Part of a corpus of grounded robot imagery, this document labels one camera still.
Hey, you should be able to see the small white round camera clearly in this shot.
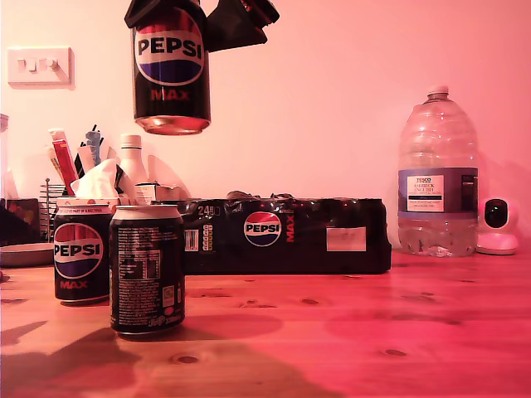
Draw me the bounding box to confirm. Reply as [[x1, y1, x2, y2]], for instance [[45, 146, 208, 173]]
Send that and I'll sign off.
[[475, 197, 519, 256]]

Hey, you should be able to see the black white striped sachet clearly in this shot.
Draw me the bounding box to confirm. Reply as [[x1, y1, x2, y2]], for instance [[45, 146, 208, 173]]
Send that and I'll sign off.
[[74, 142, 96, 179], [114, 163, 133, 195]]

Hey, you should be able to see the black Pepsi Max can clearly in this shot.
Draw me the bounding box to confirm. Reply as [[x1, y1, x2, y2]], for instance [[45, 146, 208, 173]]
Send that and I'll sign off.
[[53, 202, 112, 306], [132, 0, 212, 136], [109, 204, 187, 337]]

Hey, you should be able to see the white bottle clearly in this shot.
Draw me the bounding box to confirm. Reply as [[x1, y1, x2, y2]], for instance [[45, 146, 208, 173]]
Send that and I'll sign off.
[[116, 133, 149, 206]]

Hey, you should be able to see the black Pepsi Max multipack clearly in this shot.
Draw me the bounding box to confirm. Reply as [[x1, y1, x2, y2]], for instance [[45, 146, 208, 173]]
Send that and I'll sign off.
[[151, 191, 393, 275]]

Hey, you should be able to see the pale blue packet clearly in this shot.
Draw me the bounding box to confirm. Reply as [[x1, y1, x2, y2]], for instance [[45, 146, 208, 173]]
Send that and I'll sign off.
[[82, 123, 104, 166]]

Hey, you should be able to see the small white carton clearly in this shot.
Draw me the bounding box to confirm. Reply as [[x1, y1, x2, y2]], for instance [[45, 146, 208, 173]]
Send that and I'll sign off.
[[134, 181, 183, 206]]

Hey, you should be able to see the large clear water bottle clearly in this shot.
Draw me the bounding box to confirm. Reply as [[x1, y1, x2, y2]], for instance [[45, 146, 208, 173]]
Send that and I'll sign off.
[[397, 85, 480, 258]]

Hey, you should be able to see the grey plate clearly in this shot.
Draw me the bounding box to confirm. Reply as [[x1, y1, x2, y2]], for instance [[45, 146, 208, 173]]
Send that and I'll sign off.
[[0, 242, 56, 268]]

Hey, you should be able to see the dark printed box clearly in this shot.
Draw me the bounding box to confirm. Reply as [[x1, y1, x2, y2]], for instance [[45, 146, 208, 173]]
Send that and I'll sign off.
[[0, 197, 41, 245]]

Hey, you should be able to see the white wall switch plate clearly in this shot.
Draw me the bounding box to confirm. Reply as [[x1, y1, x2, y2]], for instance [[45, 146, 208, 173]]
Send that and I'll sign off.
[[7, 46, 76, 90]]

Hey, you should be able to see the white tissue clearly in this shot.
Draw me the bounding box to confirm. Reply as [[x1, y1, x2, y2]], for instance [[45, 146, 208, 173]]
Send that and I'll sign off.
[[70, 158, 119, 199]]

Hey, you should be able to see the wire basket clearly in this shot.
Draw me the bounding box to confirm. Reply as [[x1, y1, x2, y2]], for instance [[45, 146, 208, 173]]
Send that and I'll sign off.
[[39, 177, 76, 241]]

